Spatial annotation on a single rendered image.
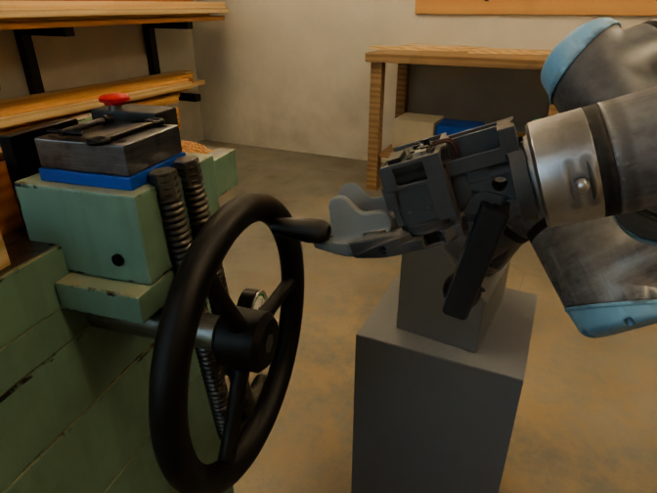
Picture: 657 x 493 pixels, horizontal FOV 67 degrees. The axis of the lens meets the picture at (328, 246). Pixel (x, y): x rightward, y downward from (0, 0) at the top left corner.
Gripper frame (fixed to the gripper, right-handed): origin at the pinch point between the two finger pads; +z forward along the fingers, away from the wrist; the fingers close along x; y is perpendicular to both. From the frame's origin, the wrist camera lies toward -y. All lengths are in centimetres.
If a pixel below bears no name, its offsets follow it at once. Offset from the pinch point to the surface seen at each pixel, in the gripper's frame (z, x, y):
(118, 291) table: 16.0, 11.7, 4.7
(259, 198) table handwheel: 2.7, 4.3, 7.8
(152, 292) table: 13.9, 10.3, 3.2
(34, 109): 205, -160, 49
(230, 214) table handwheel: 2.7, 9.6, 8.3
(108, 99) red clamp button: 16.4, 1.1, 21.0
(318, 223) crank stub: -0.9, 2.2, 3.3
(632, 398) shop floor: -33, -96, -108
